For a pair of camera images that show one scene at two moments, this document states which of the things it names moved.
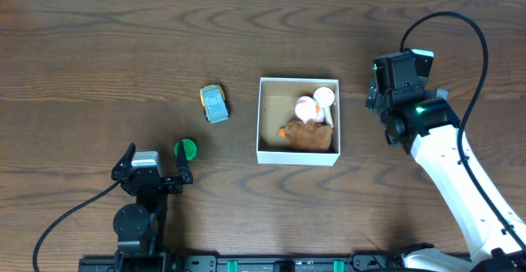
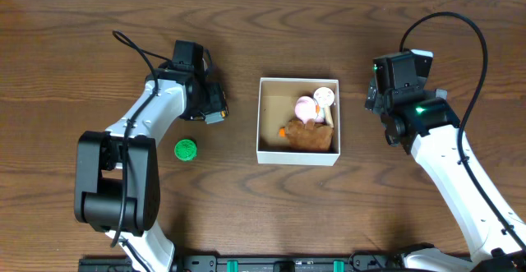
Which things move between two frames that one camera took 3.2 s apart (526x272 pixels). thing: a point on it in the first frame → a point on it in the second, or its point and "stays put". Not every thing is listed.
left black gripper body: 152,182 → 216,100
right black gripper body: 371,100 stays put
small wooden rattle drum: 325,97 stays put
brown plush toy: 307,136 stays put
